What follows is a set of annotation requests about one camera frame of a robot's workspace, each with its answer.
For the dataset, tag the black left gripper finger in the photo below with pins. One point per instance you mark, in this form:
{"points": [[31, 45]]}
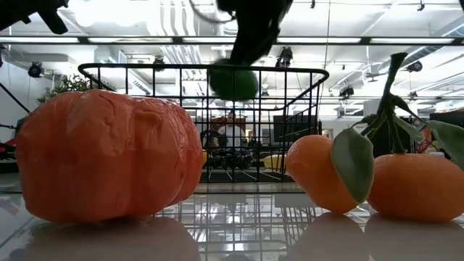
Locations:
{"points": [[53, 22]]}

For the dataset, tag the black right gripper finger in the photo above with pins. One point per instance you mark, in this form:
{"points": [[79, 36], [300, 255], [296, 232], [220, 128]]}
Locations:
{"points": [[246, 43], [268, 36]]}

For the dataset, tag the green lime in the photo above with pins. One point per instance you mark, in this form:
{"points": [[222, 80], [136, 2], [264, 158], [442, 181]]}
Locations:
{"points": [[232, 85]]}

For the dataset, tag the orange pumpkin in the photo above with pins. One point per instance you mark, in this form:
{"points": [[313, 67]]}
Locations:
{"points": [[108, 156]]}

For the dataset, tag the mandarin pair with leaves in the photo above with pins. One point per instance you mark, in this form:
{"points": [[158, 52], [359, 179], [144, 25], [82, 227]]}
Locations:
{"points": [[417, 185]]}

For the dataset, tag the black ceiling spotlight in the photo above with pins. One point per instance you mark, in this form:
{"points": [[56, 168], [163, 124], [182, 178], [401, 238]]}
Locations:
{"points": [[158, 62], [346, 91], [35, 69], [285, 56], [414, 66]]}

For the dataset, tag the green potted plant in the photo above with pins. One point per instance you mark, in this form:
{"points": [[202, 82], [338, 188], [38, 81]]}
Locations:
{"points": [[69, 87]]}

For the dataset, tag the person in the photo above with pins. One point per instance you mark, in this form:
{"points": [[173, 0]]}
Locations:
{"points": [[232, 134]]}

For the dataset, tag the black room partition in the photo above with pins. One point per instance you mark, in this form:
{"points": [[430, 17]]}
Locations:
{"points": [[384, 145]]}

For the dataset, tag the colourful poster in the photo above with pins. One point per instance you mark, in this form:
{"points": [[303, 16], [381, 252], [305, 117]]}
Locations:
{"points": [[426, 139]]}

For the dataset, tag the black monitor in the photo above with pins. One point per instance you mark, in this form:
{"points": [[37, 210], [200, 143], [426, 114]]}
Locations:
{"points": [[446, 116]]}

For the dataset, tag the black wall screen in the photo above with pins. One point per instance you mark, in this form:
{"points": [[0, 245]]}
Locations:
{"points": [[293, 127]]}

